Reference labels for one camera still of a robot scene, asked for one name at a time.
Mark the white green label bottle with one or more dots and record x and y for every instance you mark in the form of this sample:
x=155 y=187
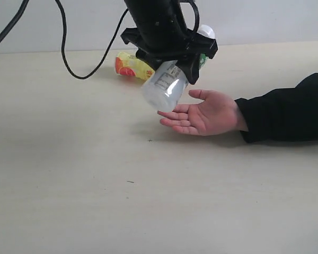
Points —
x=165 y=87

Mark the forearm in black sleeve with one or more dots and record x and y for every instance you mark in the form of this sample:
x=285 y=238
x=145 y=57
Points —
x=284 y=114

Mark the person's open bare hand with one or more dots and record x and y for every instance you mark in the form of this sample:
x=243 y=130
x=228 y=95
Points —
x=216 y=114

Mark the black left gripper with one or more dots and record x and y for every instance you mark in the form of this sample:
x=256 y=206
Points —
x=186 y=52

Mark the yellow drink bottle red cap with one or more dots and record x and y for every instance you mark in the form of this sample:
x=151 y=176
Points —
x=126 y=64

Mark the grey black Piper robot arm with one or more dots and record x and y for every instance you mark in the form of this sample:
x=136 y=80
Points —
x=161 y=35

